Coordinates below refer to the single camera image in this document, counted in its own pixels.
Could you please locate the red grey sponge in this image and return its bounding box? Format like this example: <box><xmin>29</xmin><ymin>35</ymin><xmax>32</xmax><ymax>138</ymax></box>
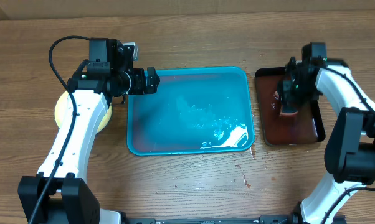
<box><xmin>273</xmin><ymin>91</ymin><xmax>298</xmax><ymax>118</ymax></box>

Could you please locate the green plate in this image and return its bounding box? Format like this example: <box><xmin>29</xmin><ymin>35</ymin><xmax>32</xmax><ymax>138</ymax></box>
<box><xmin>54</xmin><ymin>91</ymin><xmax>112</xmax><ymax>133</ymax></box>

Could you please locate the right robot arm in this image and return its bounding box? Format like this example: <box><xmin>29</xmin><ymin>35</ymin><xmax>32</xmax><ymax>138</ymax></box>
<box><xmin>277</xmin><ymin>42</ymin><xmax>375</xmax><ymax>223</ymax></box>

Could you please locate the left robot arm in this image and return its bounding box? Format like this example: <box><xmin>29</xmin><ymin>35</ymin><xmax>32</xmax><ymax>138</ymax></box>
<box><xmin>17</xmin><ymin>38</ymin><xmax>160</xmax><ymax>223</ymax></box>

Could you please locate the black rectangular tray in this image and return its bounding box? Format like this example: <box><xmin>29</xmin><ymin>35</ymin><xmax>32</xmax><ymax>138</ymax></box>
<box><xmin>255</xmin><ymin>67</ymin><xmax>326</xmax><ymax>146</ymax></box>

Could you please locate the teal plastic tray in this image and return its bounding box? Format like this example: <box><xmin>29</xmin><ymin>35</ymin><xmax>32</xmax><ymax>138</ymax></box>
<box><xmin>127</xmin><ymin>67</ymin><xmax>255</xmax><ymax>156</ymax></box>

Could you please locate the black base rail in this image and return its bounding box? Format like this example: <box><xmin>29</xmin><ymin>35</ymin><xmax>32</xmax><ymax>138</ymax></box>
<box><xmin>121</xmin><ymin>213</ymin><xmax>304</xmax><ymax>224</ymax></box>

